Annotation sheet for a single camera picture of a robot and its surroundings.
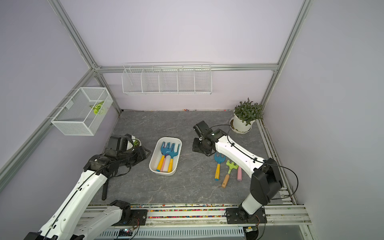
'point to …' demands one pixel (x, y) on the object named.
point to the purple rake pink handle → (163, 164)
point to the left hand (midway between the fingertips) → (148, 155)
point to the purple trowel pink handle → (239, 173)
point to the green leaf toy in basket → (96, 107)
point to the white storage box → (156, 154)
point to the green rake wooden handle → (230, 166)
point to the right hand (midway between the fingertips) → (195, 147)
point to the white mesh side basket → (83, 114)
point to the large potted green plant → (245, 113)
